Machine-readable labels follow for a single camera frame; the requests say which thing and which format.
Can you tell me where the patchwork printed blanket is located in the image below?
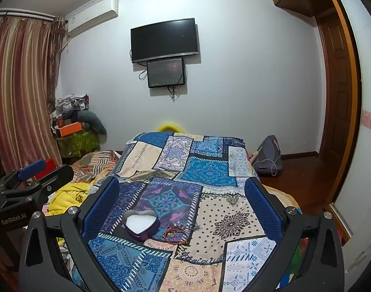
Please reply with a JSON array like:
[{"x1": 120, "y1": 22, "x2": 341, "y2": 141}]
[{"x1": 71, "y1": 131, "x2": 299, "y2": 292}]

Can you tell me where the grey backpack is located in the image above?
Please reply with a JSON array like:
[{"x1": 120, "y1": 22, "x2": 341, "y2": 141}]
[{"x1": 252, "y1": 135, "x2": 283, "y2": 177}]

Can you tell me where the white air conditioner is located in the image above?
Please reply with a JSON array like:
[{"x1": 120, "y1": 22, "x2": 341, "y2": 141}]
[{"x1": 65, "y1": 0, "x2": 119, "y2": 36}]

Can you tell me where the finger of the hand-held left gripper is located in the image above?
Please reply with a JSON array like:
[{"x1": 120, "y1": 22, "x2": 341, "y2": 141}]
[
  {"x1": 19, "y1": 164, "x2": 74, "y2": 200},
  {"x1": 3, "y1": 159, "x2": 46, "y2": 189}
]

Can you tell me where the yellow round plastic item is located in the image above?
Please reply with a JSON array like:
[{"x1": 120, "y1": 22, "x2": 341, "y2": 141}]
[{"x1": 156, "y1": 122, "x2": 183, "y2": 134}]

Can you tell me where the white cable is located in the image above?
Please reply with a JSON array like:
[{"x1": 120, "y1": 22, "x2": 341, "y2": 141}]
[{"x1": 255, "y1": 146, "x2": 282, "y2": 176}]

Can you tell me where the black wall television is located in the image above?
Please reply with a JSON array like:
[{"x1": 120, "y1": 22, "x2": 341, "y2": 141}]
[{"x1": 131, "y1": 18, "x2": 200, "y2": 64}]

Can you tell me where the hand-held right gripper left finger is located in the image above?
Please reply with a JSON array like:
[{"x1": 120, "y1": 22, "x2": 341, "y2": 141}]
[{"x1": 19, "y1": 176, "x2": 120, "y2": 292}]

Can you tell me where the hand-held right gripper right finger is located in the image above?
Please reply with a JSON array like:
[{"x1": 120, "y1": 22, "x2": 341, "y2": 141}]
[{"x1": 244, "y1": 177, "x2": 345, "y2": 292}]

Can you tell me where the red box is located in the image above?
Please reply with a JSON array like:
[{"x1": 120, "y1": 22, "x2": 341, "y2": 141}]
[{"x1": 35, "y1": 159, "x2": 57, "y2": 181}]

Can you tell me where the pile of clothes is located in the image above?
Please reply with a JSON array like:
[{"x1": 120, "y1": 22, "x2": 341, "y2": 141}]
[{"x1": 50, "y1": 94, "x2": 107, "y2": 137}]

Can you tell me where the red string bracelet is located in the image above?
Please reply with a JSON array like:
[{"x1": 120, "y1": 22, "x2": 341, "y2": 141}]
[{"x1": 163, "y1": 225, "x2": 189, "y2": 246}]

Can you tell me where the striped pink curtain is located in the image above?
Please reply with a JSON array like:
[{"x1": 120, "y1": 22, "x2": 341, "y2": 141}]
[{"x1": 0, "y1": 15, "x2": 66, "y2": 175}]

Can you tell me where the orange box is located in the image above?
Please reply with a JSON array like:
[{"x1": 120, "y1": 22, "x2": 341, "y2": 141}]
[{"x1": 58, "y1": 122, "x2": 84, "y2": 137}]

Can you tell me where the black monitor cable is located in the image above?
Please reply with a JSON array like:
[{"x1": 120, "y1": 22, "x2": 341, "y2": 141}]
[{"x1": 166, "y1": 84, "x2": 181, "y2": 101}]

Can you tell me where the purple heart-shaped tin box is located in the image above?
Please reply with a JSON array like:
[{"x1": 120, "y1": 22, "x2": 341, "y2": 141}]
[{"x1": 122, "y1": 209, "x2": 161, "y2": 244}]

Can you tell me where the white printed cloth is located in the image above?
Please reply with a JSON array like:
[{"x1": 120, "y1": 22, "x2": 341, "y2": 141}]
[{"x1": 58, "y1": 236, "x2": 76, "y2": 282}]

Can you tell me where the yellow fleece blanket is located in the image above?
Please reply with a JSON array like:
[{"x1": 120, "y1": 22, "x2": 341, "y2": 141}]
[{"x1": 48, "y1": 182, "x2": 97, "y2": 217}]

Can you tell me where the brown wooden door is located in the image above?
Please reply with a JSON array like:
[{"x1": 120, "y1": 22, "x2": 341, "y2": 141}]
[{"x1": 316, "y1": 9, "x2": 356, "y2": 207}]

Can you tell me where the small black wall monitor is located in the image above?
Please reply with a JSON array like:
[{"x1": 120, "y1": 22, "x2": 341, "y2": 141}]
[{"x1": 147, "y1": 58, "x2": 186, "y2": 88}]

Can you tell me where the green patterned cloth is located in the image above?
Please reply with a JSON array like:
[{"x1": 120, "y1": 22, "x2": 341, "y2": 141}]
[{"x1": 56, "y1": 128, "x2": 101, "y2": 159}]

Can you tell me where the striped bedsheet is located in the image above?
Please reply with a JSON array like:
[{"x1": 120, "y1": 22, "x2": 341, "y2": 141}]
[{"x1": 71, "y1": 150, "x2": 123, "y2": 187}]

